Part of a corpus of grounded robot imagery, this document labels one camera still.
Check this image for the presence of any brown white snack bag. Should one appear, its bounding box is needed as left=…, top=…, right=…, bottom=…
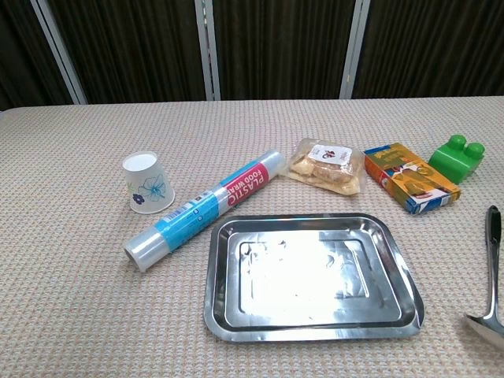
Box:
left=288, top=137, right=365, bottom=197

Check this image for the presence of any silver metal tray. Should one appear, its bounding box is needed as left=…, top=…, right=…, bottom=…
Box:
left=202, top=213, right=425, bottom=343

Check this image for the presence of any plastic food wrap roll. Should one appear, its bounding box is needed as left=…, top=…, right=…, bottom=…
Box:
left=123, top=149, right=285, bottom=272

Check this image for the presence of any white floral paper cup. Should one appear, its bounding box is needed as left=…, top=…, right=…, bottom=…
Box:
left=121, top=150, right=176, bottom=215

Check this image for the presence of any dark curtain panel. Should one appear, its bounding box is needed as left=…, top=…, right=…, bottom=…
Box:
left=46, top=0, right=209, bottom=106
left=0, top=0, right=76, bottom=112
left=351, top=0, right=504, bottom=99
left=212, top=0, right=358, bottom=102

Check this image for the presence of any orange snack packet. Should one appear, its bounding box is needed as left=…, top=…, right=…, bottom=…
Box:
left=362, top=142, right=462, bottom=216

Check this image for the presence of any green toy building block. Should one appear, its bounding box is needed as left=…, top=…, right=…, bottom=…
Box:
left=428, top=134, right=487, bottom=185

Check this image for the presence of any beige woven tablecloth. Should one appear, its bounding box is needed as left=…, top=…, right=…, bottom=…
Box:
left=0, top=95, right=504, bottom=378

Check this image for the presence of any grey metal frame post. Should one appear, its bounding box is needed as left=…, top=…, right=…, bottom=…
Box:
left=195, top=0, right=221, bottom=102
left=339, top=0, right=371, bottom=100
left=30, top=0, right=88, bottom=106

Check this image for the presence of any steel ladle with black handle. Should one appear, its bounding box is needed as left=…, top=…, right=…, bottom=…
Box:
left=462, top=205, right=504, bottom=351

